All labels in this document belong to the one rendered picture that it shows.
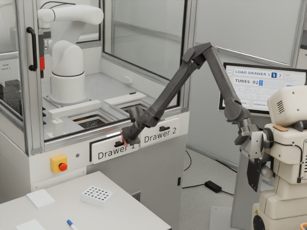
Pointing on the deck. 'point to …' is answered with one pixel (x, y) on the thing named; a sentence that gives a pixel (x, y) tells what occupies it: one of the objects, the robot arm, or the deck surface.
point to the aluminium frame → (21, 18)
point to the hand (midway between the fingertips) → (124, 143)
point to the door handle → (33, 49)
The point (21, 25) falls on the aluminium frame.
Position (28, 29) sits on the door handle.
